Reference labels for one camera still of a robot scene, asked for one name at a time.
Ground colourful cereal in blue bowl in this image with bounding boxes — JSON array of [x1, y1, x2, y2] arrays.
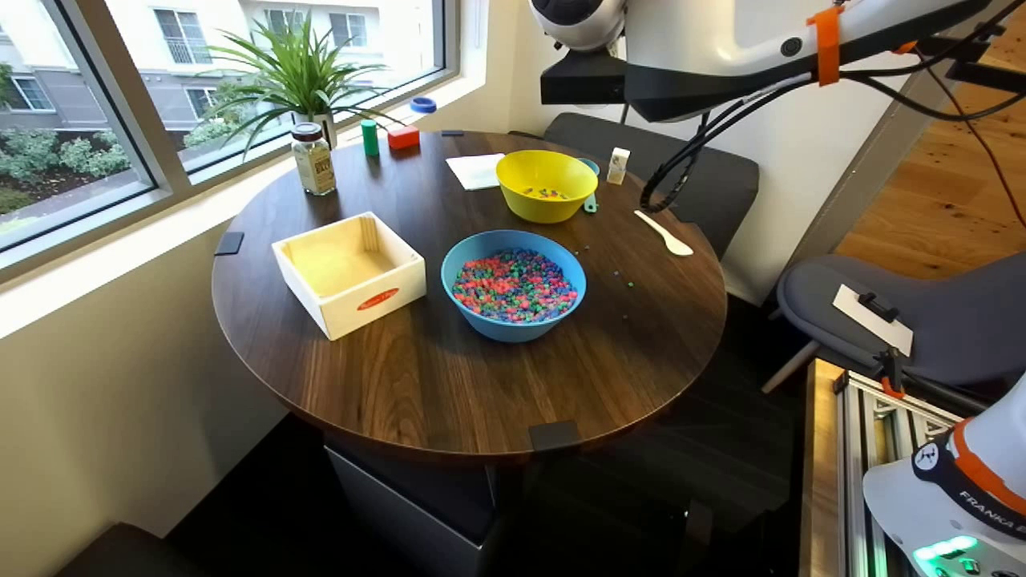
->
[[450, 246, 580, 327]]

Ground blue plastic bowl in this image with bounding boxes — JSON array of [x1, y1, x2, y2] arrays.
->
[[439, 229, 590, 346]]

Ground yellow plastic bowl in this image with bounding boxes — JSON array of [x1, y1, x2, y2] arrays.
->
[[495, 148, 602, 229]]

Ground colourful cereal in yellow bowl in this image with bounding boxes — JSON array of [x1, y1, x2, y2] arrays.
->
[[522, 183, 576, 204]]

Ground white paper napkin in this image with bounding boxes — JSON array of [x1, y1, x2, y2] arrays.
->
[[443, 150, 508, 195]]

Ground white wooden box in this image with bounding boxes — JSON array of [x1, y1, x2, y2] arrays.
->
[[269, 207, 431, 343]]

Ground small white carton box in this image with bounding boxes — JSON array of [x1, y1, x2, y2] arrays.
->
[[602, 145, 635, 190]]

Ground white plastic spoon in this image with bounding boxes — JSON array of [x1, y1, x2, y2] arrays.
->
[[633, 204, 699, 260]]

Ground red block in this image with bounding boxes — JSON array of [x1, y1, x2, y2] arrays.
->
[[386, 124, 424, 161]]

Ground green block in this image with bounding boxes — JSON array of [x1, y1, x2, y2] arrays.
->
[[359, 114, 386, 164]]

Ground glass jar with black lid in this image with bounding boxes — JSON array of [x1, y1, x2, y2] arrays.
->
[[287, 121, 341, 200]]

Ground green potted plant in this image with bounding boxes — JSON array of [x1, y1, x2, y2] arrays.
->
[[187, 8, 409, 153]]

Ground white card with black clip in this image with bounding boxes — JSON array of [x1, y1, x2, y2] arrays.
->
[[831, 283, 916, 363]]

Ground aluminium and wood robot stand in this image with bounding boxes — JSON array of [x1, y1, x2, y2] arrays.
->
[[797, 356, 965, 577]]

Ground dark grey ottoman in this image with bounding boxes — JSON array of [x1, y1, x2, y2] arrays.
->
[[57, 523, 206, 577]]

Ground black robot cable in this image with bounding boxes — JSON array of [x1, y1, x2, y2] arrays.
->
[[635, 0, 1026, 232]]

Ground grey table pedestal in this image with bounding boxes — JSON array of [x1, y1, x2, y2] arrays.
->
[[316, 425, 508, 577]]

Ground window frame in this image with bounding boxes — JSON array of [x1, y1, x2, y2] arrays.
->
[[0, 0, 466, 283]]

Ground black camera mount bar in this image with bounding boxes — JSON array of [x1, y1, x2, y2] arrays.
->
[[916, 30, 1026, 95]]

